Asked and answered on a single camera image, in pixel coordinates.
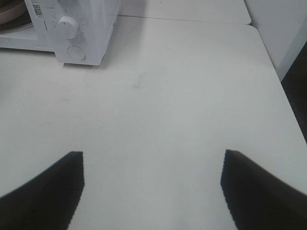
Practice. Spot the lower white microwave knob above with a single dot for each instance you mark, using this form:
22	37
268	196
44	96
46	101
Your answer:
68	27

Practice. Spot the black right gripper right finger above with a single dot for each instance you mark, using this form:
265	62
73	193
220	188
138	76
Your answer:
258	200

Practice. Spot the glass microwave turntable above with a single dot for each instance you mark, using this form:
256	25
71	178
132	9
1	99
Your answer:
22	20

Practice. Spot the round white door button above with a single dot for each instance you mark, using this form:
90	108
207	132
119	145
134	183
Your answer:
76	53

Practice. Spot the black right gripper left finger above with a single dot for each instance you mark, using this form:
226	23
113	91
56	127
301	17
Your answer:
49	200

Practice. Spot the pink round plate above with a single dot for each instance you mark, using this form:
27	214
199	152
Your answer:
11	9

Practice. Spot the white microwave oven body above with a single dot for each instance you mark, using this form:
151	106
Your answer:
96	18

